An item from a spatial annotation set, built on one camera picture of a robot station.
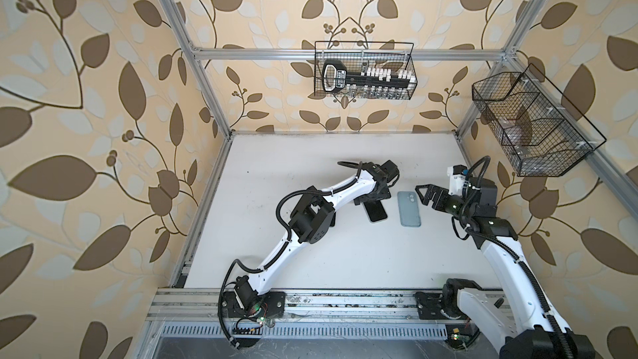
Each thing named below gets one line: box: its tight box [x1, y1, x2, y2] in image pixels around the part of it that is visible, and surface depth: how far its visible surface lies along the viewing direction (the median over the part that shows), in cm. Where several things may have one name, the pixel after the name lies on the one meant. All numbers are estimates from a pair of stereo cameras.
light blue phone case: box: [397, 191, 422, 227], surface depth 96 cm
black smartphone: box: [363, 200, 388, 222], surface depth 96 cm
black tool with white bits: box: [321, 59, 418, 94], surface depth 85 cm
